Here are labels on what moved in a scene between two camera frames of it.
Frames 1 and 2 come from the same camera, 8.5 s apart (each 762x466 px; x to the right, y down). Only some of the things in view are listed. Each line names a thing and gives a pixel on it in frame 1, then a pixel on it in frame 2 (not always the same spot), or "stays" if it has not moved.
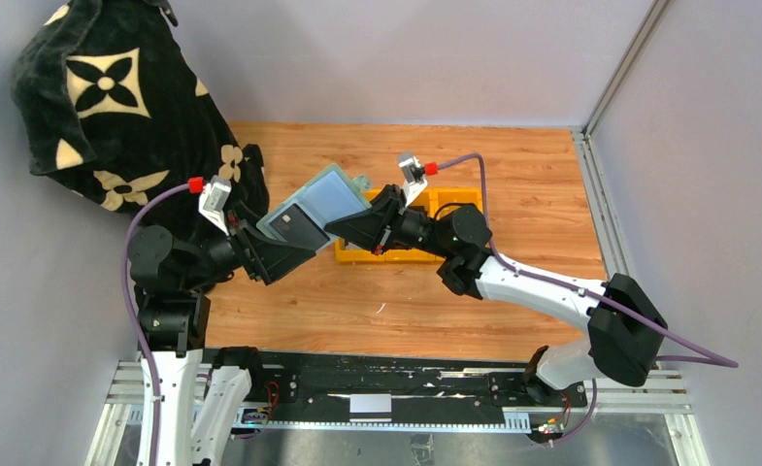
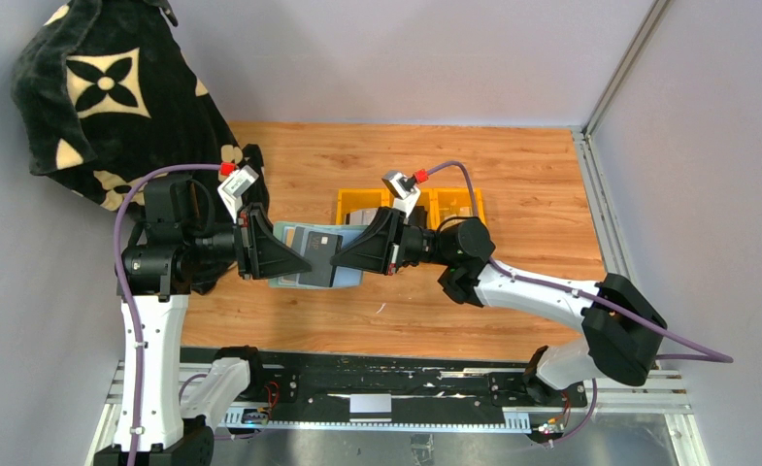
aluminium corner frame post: [601, 217] stays
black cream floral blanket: [106, 93] stays
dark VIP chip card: [296, 226] → [319, 249]
